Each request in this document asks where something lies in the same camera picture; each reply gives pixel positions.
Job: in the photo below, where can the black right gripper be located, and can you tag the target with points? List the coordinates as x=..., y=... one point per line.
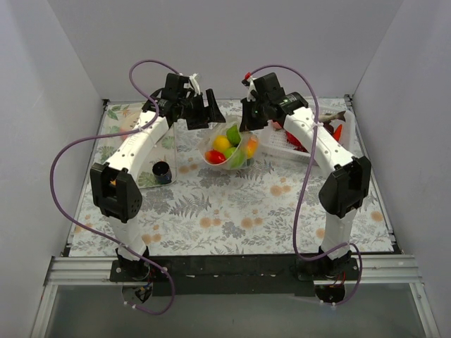
x=254, y=110

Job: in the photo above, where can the pink white round plate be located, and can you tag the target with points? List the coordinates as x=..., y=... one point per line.
x=124, y=130

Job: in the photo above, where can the leaf pattern tray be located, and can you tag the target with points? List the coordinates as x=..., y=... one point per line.
x=121, y=116

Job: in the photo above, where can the dark red plum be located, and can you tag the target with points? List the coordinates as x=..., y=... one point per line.
x=329, y=128

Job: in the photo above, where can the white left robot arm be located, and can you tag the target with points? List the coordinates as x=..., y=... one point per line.
x=114, y=183

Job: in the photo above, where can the yellow lemon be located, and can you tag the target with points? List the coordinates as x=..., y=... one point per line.
x=221, y=143

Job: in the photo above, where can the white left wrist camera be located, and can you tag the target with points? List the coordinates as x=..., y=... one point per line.
x=190, y=85

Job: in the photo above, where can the white plastic basket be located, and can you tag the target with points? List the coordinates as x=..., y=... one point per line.
x=275, y=142

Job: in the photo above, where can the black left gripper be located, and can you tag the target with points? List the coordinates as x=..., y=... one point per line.
x=196, y=110

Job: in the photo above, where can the floral table mat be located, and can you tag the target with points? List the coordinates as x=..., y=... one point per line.
x=270, y=207

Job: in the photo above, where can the green cucumber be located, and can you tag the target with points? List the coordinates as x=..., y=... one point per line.
x=240, y=162

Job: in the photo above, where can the grey toy fish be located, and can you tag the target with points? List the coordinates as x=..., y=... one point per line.
x=329, y=117

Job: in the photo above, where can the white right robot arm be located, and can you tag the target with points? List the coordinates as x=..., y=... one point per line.
x=347, y=176

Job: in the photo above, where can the red bell pepper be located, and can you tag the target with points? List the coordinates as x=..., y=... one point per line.
x=295, y=142

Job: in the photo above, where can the dark blue cup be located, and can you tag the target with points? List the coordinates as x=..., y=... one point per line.
x=162, y=172

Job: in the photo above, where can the clear zip top bag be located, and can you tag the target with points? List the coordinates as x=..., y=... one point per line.
x=220, y=129

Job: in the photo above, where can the orange carrot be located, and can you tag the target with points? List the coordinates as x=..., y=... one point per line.
x=337, y=133

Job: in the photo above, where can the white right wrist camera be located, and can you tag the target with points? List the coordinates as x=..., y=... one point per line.
x=248, y=82

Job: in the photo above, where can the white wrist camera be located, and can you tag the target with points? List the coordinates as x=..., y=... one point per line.
x=190, y=85
x=248, y=82

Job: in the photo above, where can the aluminium frame rail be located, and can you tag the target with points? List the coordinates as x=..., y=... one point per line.
x=377, y=269

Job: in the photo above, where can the red yellow mango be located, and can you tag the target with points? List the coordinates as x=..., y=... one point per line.
x=214, y=157

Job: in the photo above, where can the green apple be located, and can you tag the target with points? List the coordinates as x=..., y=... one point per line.
x=229, y=152

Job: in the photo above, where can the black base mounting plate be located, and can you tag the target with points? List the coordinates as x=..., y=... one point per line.
x=234, y=274

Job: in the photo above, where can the yellow orange mango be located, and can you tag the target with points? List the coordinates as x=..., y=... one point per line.
x=251, y=147

